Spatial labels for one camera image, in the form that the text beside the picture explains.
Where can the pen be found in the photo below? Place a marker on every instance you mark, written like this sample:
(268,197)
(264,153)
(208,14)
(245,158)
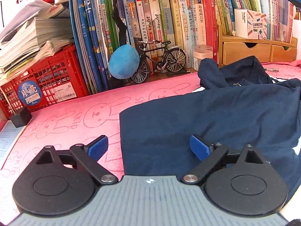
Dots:
(271,70)

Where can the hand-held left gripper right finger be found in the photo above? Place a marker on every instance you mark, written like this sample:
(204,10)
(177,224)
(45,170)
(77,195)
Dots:
(199,148)

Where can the red plastic crate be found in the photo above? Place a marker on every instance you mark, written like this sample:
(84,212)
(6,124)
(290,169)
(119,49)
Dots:
(58,75)

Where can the clear plastic jar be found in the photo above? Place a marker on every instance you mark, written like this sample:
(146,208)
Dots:
(202,56)

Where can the row of colourful paperback books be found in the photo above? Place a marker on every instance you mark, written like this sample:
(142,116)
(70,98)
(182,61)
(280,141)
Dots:
(178,23)

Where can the navy and white jacket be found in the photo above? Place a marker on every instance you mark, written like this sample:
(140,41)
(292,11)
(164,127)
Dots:
(211,122)

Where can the black model bicycle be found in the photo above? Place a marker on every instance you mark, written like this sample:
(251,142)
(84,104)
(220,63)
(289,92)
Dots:
(175,61)

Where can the row of pink red books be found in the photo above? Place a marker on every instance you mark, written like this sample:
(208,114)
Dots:
(277,16)

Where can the white printed cardboard box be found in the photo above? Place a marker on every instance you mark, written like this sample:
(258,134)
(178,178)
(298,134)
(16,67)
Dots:
(254,23)

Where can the wooden desk organiser with drawers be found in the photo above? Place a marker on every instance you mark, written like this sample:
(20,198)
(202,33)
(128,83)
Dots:
(244,51)

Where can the blue plush ball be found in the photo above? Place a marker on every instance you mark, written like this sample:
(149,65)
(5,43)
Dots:
(123,62)

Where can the row of tall blue books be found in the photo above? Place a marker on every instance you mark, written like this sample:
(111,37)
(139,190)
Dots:
(91,40)

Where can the stack of paper booklets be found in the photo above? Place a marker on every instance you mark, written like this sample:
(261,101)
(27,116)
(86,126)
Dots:
(35,35)

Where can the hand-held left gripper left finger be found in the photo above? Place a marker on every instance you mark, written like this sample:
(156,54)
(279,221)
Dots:
(98,148)

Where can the pink rabbit print mat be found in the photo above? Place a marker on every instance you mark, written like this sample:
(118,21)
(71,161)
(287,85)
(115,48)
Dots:
(70,122)

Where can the row of green spine books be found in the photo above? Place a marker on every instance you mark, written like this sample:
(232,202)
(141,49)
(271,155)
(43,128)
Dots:
(225,4)

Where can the small black box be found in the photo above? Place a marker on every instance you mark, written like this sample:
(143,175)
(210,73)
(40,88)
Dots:
(21,117)

